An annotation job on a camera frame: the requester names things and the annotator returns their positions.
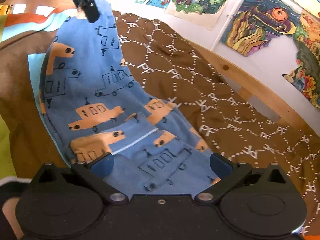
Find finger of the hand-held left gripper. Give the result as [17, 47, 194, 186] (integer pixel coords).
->
[79, 1, 100, 23]

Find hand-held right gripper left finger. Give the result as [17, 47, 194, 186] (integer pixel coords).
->
[30, 152, 129, 204]

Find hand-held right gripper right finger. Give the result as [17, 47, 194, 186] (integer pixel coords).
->
[195, 152, 292, 204]

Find blue pants with orange print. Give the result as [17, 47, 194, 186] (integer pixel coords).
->
[39, 0, 222, 198]

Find brown blanket with white lettering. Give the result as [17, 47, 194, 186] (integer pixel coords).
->
[112, 10, 320, 235]

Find colour-block patchwork blanket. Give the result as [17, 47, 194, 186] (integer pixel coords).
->
[0, 0, 83, 180]

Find wooden bed frame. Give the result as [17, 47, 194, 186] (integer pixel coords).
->
[190, 42, 315, 130]

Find orange swirl wall drawing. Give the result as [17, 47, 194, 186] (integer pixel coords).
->
[221, 0, 304, 57]

